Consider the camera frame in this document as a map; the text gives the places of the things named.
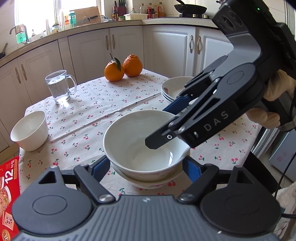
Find orange with leaf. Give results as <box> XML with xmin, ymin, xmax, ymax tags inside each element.
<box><xmin>104</xmin><ymin>54</ymin><xmax>125</xmax><ymax>82</ymax></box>

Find gloved right hand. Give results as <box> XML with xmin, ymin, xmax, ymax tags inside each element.
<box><xmin>246</xmin><ymin>70</ymin><xmax>295</xmax><ymax>129</ymax></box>

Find kitchen faucet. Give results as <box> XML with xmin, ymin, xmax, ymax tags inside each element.
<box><xmin>10</xmin><ymin>24</ymin><xmax>29</xmax><ymax>44</ymax></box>

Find white kitchen cabinets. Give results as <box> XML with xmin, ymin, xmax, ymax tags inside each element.
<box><xmin>1</xmin><ymin>18</ymin><xmax>233</xmax><ymax>150</ymax></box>

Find glass mug with water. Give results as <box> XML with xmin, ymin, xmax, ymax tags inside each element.
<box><xmin>45</xmin><ymin>70</ymin><xmax>77</xmax><ymax>104</ymax></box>

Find red snack box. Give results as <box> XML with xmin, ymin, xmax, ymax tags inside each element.
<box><xmin>0</xmin><ymin>156</ymin><xmax>20</xmax><ymax>241</ymax></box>

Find cherry print tablecloth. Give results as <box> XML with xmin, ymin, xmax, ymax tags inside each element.
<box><xmin>18</xmin><ymin>70</ymin><xmax>260</xmax><ymax>191</ymax></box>

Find knife block with knives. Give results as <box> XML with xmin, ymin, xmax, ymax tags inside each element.
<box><xmin>114</xmin><ymin>0</ymin><xmax>126</xmax><ymax>16</ymax></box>

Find bumpy orange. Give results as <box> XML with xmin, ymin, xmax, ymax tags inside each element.
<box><xmin>122</xmin><ymin>54</ymin><xmax>143</xmax><ymax>77</ymax></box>

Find white bowl with pink flower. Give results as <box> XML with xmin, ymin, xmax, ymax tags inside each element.
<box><xmin>103</xmin><ymin>110</ymin><xmax>190</xmax><ymax>182</ymax></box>

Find black frying pan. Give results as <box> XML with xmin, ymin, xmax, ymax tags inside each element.
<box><xmin>174</xmin><ymin>0</ymin><xmax>207</xmax><ymax>16</ymax></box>

